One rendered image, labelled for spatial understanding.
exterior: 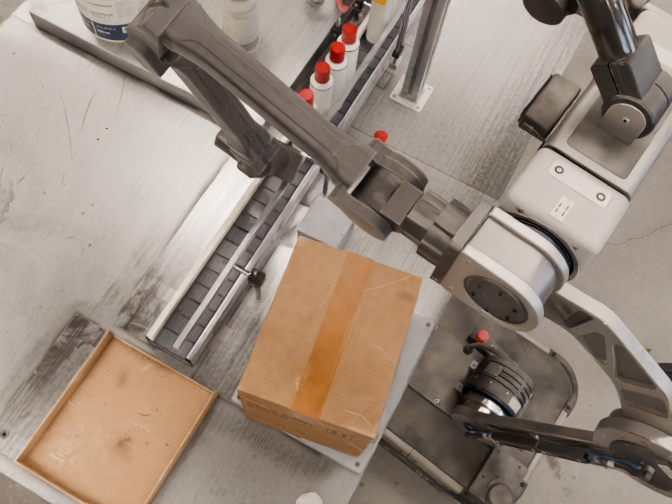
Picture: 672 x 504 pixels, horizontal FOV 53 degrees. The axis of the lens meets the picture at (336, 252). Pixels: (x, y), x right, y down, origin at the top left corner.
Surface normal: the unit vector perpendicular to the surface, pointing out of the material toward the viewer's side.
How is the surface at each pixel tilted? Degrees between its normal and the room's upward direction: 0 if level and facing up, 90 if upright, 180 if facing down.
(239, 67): 26
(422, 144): 0
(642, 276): 0
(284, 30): 0
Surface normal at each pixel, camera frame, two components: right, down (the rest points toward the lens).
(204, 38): 0.22, 0.03
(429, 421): 0.07, -0.40
